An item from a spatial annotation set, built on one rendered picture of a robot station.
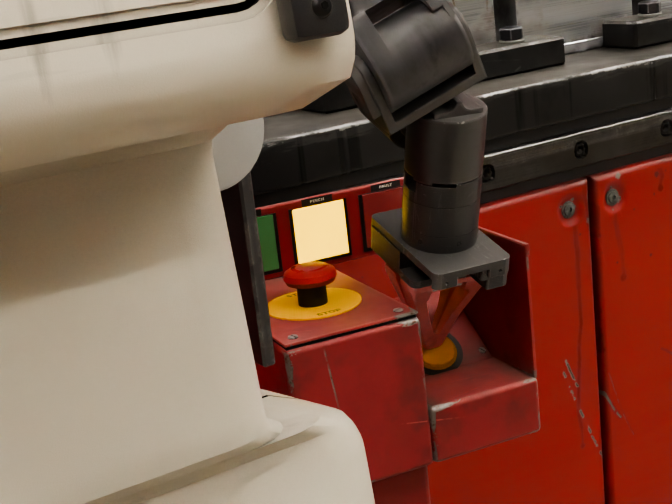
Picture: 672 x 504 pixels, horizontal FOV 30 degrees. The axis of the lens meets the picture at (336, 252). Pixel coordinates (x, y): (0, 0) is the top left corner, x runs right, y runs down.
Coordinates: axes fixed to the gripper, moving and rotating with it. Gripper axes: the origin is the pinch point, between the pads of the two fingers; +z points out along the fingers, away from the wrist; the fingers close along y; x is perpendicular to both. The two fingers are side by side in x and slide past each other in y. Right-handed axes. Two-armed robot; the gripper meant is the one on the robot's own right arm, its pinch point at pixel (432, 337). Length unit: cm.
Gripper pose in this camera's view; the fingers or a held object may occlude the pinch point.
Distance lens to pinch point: 98.7
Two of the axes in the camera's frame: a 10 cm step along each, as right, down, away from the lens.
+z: -0.2, 8.7, 4.9
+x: -9.0, 2.0, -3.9
